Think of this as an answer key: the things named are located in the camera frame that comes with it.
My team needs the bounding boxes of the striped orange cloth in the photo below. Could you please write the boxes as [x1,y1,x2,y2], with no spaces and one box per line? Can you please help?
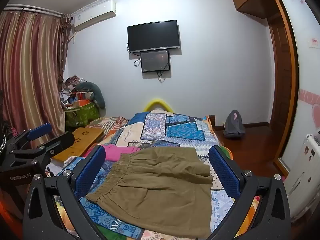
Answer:
[89,116,129,145]

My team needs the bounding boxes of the pink garment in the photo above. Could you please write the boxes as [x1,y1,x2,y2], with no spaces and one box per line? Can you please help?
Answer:
[84,144,141,162]

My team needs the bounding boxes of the frosted sliding door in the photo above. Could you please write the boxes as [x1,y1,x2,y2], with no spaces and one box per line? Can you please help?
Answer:
[275,0,320,170]

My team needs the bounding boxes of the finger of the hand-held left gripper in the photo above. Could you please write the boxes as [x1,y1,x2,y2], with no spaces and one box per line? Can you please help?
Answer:
[10,131,75,167]
[6,123,52,153]

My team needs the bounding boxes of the pile of clutter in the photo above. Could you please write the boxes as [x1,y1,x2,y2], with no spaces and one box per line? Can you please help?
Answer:
[59,75,93,110]

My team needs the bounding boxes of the white printed cloth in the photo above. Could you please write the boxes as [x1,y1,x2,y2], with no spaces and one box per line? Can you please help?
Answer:
[46,156,84,178]

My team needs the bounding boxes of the striped red curtain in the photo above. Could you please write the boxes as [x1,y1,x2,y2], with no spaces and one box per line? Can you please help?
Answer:
[0,7,73,143]

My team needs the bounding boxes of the grey long pillow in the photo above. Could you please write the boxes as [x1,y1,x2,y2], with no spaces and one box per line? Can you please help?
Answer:
[74,82,106,109]

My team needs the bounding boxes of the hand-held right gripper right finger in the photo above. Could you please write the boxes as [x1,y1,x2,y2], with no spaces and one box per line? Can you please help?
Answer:
[208,145,292,240]

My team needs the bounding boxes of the green storage box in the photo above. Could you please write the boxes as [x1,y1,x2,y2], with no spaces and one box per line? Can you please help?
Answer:
[64,101,101,128]

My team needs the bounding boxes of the blue patchwork blanket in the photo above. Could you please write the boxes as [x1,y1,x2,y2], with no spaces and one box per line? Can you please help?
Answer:
[50,112,260,240]

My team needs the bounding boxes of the orange fleece blanket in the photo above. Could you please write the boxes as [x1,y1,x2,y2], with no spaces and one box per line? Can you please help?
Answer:
[219,145,233,161]

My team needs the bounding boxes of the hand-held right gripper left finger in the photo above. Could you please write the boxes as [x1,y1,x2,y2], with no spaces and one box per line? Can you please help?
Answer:
[22,145,107,240]

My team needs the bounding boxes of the grey backpack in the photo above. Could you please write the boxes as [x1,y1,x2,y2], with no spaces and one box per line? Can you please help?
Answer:
[223,109,246,138]

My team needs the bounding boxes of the white air conditioner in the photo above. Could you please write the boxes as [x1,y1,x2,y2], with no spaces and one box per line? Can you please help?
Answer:
[71,0,117,32]

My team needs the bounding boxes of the khaki pants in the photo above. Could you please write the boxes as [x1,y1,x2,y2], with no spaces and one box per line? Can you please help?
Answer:
[86,147,213,239]

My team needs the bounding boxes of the small black wall screen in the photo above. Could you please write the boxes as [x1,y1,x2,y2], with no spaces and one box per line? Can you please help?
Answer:
[140,50,171,73]

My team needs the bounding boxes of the white appliance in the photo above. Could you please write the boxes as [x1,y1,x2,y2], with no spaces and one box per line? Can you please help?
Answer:
[282,133,320,224]

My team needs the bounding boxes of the wooden wardrobe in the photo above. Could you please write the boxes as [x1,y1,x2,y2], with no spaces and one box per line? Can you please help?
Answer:
[229,0,299,178]

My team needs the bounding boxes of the black wall television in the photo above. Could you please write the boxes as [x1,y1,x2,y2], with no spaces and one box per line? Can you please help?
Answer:
[127,20,181,54]

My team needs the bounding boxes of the wooden lap desk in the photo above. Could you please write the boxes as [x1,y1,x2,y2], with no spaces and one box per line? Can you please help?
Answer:
[52,127,105,163]

